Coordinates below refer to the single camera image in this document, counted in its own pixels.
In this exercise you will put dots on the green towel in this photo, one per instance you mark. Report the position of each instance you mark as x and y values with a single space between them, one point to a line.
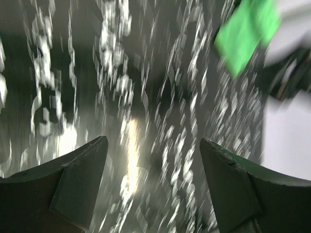
252 22

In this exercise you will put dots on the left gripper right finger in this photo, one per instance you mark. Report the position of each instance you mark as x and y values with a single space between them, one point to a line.
249 198

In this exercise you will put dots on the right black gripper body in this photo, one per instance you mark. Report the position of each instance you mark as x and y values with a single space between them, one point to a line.
284 79

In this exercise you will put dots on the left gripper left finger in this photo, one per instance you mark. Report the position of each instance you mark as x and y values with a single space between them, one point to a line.
58 196

